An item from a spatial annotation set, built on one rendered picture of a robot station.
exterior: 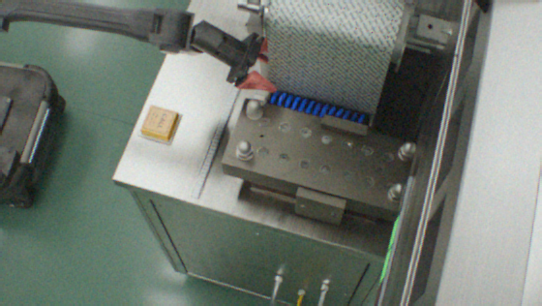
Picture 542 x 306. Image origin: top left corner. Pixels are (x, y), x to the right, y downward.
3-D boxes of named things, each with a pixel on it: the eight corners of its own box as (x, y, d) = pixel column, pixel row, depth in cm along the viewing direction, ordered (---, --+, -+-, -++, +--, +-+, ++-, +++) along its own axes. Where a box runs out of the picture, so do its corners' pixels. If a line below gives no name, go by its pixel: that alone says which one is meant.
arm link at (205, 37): (190, 40, 125) (202, 15, 126) (180, 44, 131) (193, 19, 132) (220, 56, 128) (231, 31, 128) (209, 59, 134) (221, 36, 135)
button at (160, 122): (152, 108, 153) (150, 104, 150) (179, 116, 152) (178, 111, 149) (141, 134, 150) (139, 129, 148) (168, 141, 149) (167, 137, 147)
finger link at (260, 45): (269, 91, 138) (231, 71, 134) (278, 64, 141) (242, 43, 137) (286, 81, 132) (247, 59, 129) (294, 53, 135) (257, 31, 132)
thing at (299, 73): (269, 87, 141) (268, 39, 124) (375, 115, 138) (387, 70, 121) (268, 89, 141) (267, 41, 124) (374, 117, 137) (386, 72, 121)
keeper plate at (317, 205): (297, 204, 141) (298, 186, 131) (341, 217, 140) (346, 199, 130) (293, 215, 140) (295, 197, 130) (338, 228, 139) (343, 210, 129)
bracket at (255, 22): (255, 65, 157) (250, -16, 130) (280, 72, 157) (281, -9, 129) (248, 81, 155) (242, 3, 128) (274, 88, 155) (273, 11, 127)
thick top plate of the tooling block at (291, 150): (246, 109, 144) (245, 96, 139) (422, 158, 139) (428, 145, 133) (223, 173, 138) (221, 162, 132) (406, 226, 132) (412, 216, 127)
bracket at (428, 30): (418, 18, 117) (420, 12, 116) (448, 26, 117) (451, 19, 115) (413, 39, 115) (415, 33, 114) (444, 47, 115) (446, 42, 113)
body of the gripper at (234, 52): (232, 85, 134) (201, 69, 131) (247, 45, 138) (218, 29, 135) (247, 76, 128) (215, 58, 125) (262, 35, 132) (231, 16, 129)
